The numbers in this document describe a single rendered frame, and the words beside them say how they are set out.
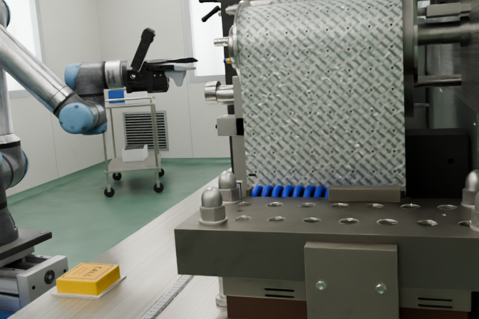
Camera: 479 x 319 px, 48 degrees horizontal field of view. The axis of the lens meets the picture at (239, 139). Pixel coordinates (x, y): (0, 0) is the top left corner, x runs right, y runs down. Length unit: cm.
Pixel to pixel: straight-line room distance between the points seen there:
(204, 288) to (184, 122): 614
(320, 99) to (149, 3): 634
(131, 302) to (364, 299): 35
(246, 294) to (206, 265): 6
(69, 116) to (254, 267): 80
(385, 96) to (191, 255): 35
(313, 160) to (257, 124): 10
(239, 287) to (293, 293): 7
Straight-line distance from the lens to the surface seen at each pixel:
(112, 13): 731
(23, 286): 139
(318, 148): 81
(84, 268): 90
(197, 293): 82
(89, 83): 149
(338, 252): 61
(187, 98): 688
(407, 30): 79
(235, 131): 91
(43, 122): 630
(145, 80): 149
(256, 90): 82
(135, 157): 584
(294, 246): 64
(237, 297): 70
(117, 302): 83
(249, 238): 65
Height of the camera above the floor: 123
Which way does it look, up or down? 8 degrees down
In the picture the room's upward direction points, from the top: 4 degrees counter-clockwise
